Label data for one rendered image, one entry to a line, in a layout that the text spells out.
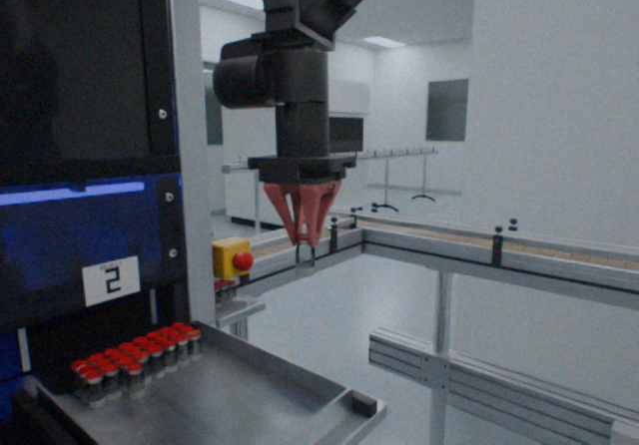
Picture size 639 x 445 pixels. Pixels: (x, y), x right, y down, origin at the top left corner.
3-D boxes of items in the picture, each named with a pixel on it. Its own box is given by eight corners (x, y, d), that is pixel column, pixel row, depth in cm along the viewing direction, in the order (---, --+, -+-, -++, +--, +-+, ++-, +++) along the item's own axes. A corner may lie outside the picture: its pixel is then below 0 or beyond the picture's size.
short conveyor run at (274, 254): (190, 326, 93) (186, 254, 90) (150, 308, 103) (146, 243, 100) (365, 255, 146) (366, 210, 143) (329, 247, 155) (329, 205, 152)
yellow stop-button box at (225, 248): (203, 273, 91) (201, 240, 90) (230, 265, 96) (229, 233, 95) (226, 281, 86) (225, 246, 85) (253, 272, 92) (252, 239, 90)
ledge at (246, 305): (179, 311, 96) (179, 303, 96) (226, 294, 106) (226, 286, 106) (219, 328, 88) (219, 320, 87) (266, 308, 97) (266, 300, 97)
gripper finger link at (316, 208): (290, 235, 53) (287, 159, 52) (343, 240, 50) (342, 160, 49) (260, 249, 47) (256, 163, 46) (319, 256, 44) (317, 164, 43)
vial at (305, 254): (292, 274, 49) (291, 238, 48) (304, 269, 51) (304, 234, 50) (306, 279, 48) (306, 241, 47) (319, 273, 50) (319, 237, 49)
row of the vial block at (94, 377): (85, 405, 60) (82, 374, 59) (197, 353, 74) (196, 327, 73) (92, 411, 59) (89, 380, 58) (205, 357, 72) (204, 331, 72)
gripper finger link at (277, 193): (293, 235, 53) (291, 159, 51) (347, 241, 50) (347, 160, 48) (263, 249, 47) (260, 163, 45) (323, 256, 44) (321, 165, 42)
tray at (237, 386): (38, 407, 60) (35, 383, 60) (200, 337, 80) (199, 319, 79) (183, 556, 39) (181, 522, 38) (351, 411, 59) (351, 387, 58)
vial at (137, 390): (125, 396, 62) (123, 366, 61) (140, 388, 64) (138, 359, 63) (133, 401, 61) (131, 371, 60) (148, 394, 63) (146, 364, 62)
